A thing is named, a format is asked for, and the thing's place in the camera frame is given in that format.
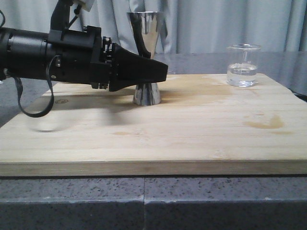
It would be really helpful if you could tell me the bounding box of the black flat cable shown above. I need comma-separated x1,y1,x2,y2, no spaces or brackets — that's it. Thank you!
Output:
14,54,62,118

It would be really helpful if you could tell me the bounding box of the steel double jigger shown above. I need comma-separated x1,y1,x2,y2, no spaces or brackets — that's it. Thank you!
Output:
127,11,163,106

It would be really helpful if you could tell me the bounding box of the small glass beaker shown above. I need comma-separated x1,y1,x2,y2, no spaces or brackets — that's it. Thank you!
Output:
227,44,261,87

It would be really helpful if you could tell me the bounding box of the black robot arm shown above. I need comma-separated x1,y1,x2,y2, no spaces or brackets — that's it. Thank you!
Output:
0,26,168,92

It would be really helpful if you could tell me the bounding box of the wooden cutting board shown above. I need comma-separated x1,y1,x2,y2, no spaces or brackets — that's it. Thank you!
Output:
0,74,307,176

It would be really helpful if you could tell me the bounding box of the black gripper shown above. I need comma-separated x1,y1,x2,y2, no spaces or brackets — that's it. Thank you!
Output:
47,17,168,92

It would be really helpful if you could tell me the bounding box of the grey curtain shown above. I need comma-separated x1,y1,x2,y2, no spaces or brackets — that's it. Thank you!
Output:
0,0,307,55

